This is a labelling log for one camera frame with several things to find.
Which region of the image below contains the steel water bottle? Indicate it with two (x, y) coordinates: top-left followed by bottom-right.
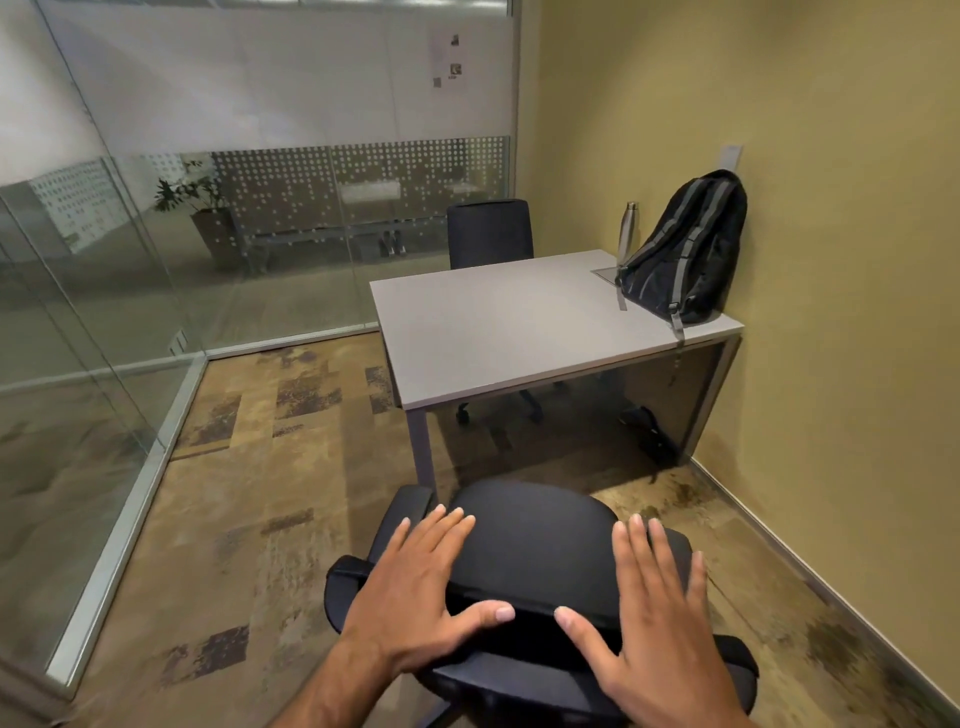
(616, 200), (640, 268)

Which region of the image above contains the paper notice on glass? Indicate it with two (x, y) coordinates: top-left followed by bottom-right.
(427, 29), (470, 91)

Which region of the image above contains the person's right hand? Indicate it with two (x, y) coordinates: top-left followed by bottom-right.
(553, 513), (751, 728)

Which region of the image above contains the black cable box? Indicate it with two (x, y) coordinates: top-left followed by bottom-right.
(622, 404), (680, 466)

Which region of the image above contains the white table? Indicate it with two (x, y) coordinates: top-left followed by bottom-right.
(368, 248), (746, 489)

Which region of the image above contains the black chair with armrests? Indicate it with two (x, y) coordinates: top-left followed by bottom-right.
(323, 479), (760, 728)

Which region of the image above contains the person's left hand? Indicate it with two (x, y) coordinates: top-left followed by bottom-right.
(341, 503), (517, 676)

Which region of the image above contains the black office chair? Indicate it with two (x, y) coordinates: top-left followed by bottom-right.
(446, 198), (571, 429)

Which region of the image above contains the potted green plant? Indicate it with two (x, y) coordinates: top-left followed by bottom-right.
(153, 158), (245, 271)

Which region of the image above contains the black grey-striped backpack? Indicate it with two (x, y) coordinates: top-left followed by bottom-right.
(614, 168), (749, 369)

